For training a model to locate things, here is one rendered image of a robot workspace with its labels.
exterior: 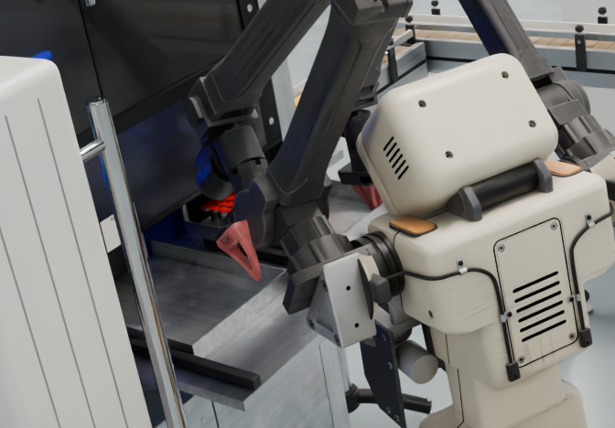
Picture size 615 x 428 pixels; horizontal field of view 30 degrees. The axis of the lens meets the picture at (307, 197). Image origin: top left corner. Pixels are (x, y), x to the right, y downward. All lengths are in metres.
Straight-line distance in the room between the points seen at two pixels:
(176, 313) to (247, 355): 0.21
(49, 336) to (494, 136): 0.58
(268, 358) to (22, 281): 0.73
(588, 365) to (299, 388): 1.01
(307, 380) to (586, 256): 1.24
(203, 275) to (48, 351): 0.92
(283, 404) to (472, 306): 1.21
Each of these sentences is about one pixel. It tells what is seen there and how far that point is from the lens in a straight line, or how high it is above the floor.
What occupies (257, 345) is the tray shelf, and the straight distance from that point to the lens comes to 1.90.
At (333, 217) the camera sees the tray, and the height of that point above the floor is 0.88.
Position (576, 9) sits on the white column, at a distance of 3.52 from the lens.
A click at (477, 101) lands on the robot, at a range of 1.43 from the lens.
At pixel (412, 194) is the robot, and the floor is 1.27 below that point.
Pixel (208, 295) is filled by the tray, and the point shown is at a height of 0.88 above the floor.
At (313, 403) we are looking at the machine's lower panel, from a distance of 2.66.
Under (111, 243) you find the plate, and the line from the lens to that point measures 2.06.
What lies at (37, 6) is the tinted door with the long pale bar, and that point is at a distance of 1.92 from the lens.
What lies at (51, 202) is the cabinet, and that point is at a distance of 1.22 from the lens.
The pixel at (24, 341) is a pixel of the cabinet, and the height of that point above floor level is 1.29.
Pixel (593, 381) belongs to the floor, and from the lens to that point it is 3.25.
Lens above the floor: 1.88
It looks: 25 degrees down
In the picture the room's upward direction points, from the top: 10 degrees counter-clockwise
